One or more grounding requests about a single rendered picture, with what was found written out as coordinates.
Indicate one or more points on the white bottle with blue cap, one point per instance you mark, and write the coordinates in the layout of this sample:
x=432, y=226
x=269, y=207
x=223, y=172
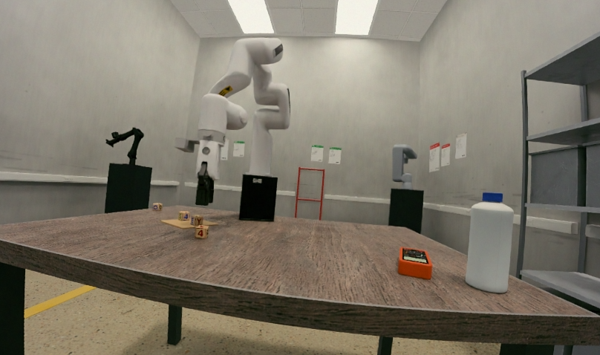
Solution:
x=490, y=242

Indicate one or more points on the tan square mat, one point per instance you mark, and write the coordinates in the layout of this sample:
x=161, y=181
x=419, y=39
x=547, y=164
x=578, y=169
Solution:
x=186, y=224

